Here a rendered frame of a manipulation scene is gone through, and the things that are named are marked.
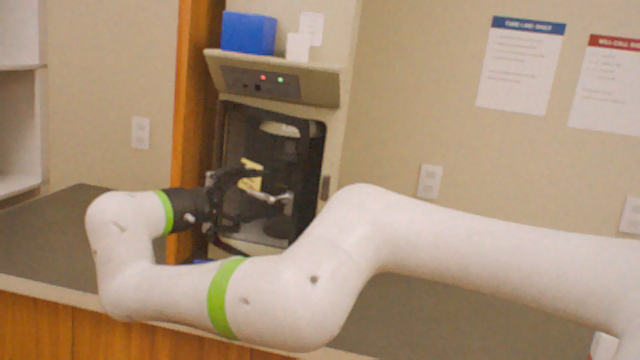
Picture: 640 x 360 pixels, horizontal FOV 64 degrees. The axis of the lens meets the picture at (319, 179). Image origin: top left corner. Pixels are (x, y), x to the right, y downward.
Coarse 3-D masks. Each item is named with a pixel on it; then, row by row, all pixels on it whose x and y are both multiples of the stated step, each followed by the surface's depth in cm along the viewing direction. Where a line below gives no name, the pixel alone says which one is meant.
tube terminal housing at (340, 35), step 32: (256, 0) 124; (288, 0) 122; (320, 0) 121; (352, 0) 119; (288, 32) 124; (352, 32) 122; (352, 64) 131; (224, 96) 131; (256, 96) 129; (320, 192) 132; (224, 256) 142
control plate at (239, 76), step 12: (228, 72) 121; (240, 72) 120; (252, 72) 119; (264, 72) 118; (228, 84) 125; (240, 84) 124; (252, 84) 123; (264, 84) 122; (276, 84) 121; (288, 84) 120; (276, 96) 125; (288, 96) 124; (300, 96) 122
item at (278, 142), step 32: (224, 128) 130; (256, 128) 123; (288, 128) 116; (224, 160) 132; (256, 160) 124; (288, 160) 117; (288, 192) 118; (224, 224) 135; (256, 224) 127; (288, 224) 120; (256, 256) 128
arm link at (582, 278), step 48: (336, 192) 75; (384, 192) 72; (336, 240) 66; (384, 240) 68; (432, 240) 65; (480, 240) 63; (528, 240) 60; (576, 240) 59; (624, 240) 57; (480, 288) 63; (528, 288) 59; (576, 288) 56; (624, 288) 53
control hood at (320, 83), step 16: (208, 64) 121; (224, 64) 119; (240, 64) 118; (256, 64) 116; (272, 64) 115; (288, 64) 114; (304, 64) 113; (320, 64) 113; (304, 80) 117; (320, 80) 116; (336, 80) 115; (272, 96) 125; (304, 96) 122; (320, 96) 121; (336, 96) 120
